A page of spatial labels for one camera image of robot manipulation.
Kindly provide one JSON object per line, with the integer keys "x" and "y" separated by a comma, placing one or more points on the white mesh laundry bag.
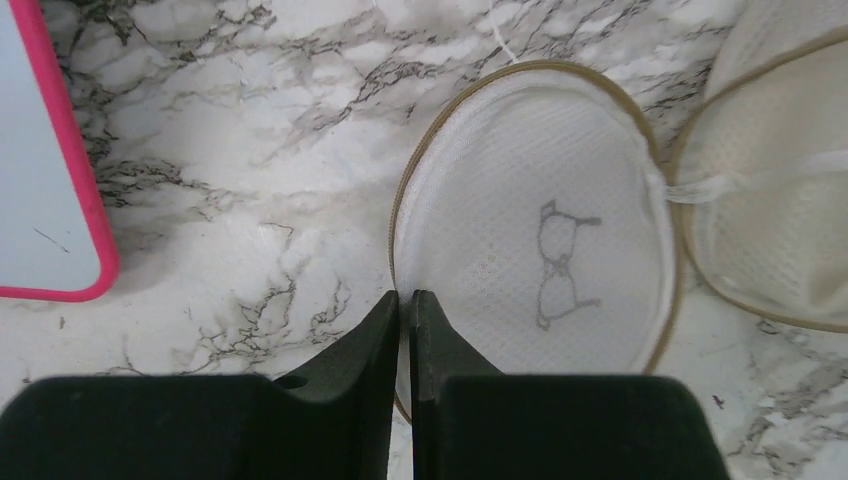
{"x": 540, "y": 211}

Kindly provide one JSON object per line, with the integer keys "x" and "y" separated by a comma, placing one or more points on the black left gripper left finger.
{"x": 330, "y": 418}

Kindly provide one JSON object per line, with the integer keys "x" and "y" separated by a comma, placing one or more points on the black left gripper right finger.
{"x": 471, "y": 421}

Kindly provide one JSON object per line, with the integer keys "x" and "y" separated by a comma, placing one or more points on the pink framed whiteboard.
{"x": 56, "y": 240}

